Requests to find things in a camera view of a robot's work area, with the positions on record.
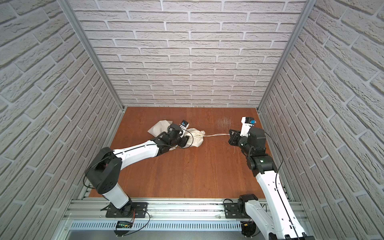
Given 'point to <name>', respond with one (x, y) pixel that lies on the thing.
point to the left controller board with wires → (123, 227)
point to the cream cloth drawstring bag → (195, 137)
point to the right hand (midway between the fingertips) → (227, 129)
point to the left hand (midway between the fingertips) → (183, 129)
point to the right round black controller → (248, 228)
